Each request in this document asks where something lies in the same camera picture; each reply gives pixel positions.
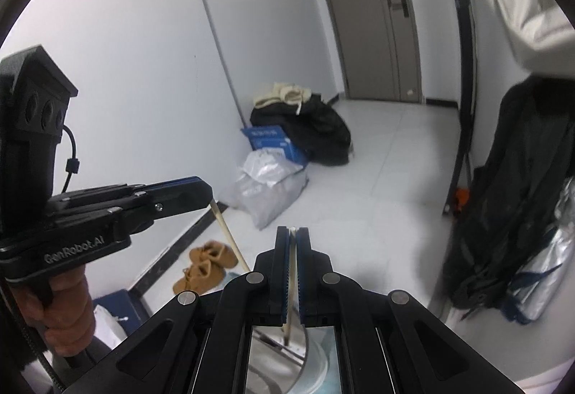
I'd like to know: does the left hand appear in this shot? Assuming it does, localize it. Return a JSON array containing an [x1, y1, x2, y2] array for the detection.
[[11, 265, 96, 357]]

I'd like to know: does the cream cloth on pile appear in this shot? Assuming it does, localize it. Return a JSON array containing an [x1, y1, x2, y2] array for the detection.
[[253, 83, 312, 114]]

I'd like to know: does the teal plaid placemat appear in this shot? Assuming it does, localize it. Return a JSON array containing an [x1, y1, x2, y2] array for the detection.
[[308, 327, 341, 393]]

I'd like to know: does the tan shoe near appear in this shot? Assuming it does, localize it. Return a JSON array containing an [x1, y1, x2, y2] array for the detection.
[[172, 260, 226, 295]]

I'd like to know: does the black stand frame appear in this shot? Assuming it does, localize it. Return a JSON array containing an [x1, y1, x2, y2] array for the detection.
[[442, 0, 477, 216]]

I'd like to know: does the white plastic bag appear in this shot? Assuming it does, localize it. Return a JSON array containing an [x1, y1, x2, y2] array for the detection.
[[93, 305, 128, 349]]

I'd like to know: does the white hanging bag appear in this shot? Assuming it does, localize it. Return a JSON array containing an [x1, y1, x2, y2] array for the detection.
[[487, 0, 574, 78]]

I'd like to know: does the grey door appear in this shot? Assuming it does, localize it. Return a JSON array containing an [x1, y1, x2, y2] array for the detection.
[[326, 0, 422, 103]]

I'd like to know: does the white parcel bag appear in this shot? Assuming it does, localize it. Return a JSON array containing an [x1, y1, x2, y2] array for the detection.
[[242, 149, 303, 187]]

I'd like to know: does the black cable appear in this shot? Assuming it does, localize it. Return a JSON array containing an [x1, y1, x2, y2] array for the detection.
[[58, 124, 81, 195]]

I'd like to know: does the white utensil holder cup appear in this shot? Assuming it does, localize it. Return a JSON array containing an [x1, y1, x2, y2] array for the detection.
[[245, 324, 330, 393]]

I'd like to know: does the tan shoe far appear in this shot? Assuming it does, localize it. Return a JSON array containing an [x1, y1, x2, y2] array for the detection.
[[189, 240, 239, 269]]

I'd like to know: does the blue cardboard box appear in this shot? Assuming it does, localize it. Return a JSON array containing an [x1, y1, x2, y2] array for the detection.
[[241, 125, 308, 166]]

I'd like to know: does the grey parcel bag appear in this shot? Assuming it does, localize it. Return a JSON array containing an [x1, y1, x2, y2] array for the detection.
[[219, 170, 308, 230]]

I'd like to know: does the wooden chopstick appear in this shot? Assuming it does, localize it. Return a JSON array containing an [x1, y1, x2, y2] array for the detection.
[[210, 199, 252, 272], [282, 228, 296, 347]]

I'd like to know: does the black hanging jacket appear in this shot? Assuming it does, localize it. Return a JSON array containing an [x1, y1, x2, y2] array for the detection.
[[441, 75, 574, 310]]

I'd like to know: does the dark blue shoe box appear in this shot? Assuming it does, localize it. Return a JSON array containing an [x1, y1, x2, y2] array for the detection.
[[93, 289, 150, 335]]

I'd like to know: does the silver folded umbrella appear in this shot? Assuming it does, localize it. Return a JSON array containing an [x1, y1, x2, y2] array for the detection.
[[501, 177, 574, 325]]

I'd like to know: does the tan shoe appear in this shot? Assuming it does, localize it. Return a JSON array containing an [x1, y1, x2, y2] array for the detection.
[[172, 260, 226, 295], [189, 240, 239, 269]]

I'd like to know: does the black clothing pile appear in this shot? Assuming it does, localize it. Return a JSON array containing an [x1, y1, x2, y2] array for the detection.
[[249, 93, 352, 166]]

